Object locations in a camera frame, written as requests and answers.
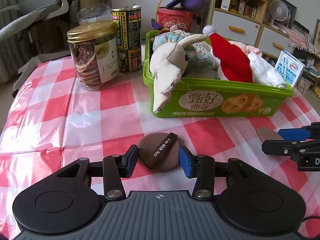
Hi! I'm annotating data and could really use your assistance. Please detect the black yellow tin can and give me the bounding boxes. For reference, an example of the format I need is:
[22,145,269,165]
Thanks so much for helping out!
[112,5,142,73]

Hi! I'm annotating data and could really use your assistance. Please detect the green plastic cookie box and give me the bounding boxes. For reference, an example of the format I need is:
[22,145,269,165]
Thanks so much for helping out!
[143,31,293,118]

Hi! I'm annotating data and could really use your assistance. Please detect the framed picture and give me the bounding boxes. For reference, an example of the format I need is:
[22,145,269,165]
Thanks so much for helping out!
[313,19,320,50]

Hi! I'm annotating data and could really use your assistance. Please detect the glass jar gold lid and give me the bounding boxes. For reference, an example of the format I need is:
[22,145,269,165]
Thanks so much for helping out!
[67,21,119,90]

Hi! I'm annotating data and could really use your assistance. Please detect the blue white milk carton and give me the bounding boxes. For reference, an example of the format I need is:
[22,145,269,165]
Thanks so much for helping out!
[274,50,305,88]

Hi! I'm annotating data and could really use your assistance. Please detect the red white checkered tablecloth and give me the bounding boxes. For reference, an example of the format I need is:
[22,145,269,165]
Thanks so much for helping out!
[1,57,319,239]

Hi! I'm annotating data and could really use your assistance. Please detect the cream bunny doll blue dress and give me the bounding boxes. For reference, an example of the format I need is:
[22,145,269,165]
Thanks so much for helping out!
[149,30,220,113]

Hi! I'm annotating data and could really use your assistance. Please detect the red santa hat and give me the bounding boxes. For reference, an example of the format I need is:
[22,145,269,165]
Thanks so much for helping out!
[203,25,254,83]

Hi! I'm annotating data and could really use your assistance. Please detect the small white desk fan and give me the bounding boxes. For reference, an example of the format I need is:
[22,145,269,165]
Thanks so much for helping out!
[270,0,289,25]

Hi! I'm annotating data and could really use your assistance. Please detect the white cloth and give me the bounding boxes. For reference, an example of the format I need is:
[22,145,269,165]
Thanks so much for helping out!
[247,52,288,88]

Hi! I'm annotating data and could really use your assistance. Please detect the red snack bucket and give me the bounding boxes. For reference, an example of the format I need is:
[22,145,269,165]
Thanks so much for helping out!
[151,7,194,32]

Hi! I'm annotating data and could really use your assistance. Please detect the brown makeup puff with strap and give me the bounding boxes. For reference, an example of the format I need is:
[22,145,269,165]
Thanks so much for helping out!
[138,133,180,172]

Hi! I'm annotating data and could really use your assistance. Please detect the pink plush toy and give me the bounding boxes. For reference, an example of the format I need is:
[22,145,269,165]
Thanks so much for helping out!
[229,40,263,57]

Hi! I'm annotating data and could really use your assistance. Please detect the grey white office chair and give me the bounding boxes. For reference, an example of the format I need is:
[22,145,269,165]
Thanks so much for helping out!
[1,0,70,94]

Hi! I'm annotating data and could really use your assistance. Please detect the white plastic shopping bag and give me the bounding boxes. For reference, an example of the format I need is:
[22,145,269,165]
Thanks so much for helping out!
[77,3,112,25]

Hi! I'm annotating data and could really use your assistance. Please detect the wooden cabinet white drawers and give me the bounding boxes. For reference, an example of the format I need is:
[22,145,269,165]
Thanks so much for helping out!
[210,0,268,47]

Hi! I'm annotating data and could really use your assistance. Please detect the low white drawer cabinet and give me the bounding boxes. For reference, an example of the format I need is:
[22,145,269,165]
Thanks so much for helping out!
[258,25,293,59]

